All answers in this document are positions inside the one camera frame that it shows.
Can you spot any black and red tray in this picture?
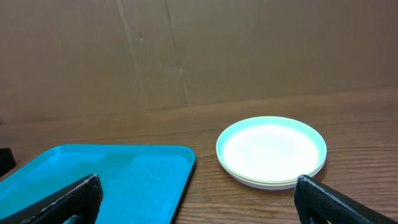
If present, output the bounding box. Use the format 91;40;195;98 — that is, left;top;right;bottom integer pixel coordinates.
0;148;16;177

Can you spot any light blue plastic plate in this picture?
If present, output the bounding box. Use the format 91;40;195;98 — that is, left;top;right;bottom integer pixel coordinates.
216;116;327;161

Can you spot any yellow-green plastic plate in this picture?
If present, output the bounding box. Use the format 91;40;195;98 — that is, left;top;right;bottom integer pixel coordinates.
218;158;327;185

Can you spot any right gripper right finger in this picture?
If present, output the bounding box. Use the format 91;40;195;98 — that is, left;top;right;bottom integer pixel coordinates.
294;175;397;224

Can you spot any teal plastic serving tray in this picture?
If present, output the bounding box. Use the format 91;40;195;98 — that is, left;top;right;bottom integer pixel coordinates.
1;144;195;223

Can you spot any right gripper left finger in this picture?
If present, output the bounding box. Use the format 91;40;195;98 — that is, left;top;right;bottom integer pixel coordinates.
1;174;103;224

